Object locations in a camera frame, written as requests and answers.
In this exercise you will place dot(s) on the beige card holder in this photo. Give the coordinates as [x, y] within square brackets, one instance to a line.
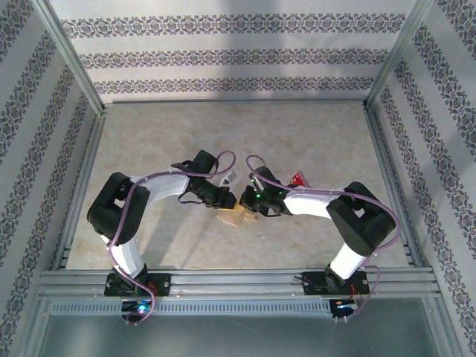
[230, 219]

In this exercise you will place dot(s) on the red credit card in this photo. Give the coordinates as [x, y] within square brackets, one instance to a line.
[298, 179]

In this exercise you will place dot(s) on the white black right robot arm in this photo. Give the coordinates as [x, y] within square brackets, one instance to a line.
[308, 202]

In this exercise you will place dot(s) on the grey metal panel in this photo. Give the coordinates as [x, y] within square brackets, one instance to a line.
[238, 334]

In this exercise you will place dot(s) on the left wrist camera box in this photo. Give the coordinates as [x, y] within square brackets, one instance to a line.
[230, 178]

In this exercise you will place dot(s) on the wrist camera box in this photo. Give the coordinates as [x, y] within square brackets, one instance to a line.
[230, 178]
[252, 176]

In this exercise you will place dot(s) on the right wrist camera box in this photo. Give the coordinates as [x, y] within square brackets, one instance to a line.
[252, 176]

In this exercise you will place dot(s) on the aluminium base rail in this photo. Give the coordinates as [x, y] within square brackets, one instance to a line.
[238, 282]

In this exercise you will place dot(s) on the aluminium wall-side table rail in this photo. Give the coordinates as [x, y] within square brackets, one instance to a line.
[238, 100]

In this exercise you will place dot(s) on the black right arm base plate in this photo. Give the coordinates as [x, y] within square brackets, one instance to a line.
[308, 286]

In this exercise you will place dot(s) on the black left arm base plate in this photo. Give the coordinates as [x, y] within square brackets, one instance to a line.
[163, 284]

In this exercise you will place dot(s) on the aluminium side table rail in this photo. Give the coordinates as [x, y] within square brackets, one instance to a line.
[395, 186]
[81, 186]

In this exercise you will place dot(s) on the aluminium frame post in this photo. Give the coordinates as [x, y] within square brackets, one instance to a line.
[71, 56]
[398, 52]

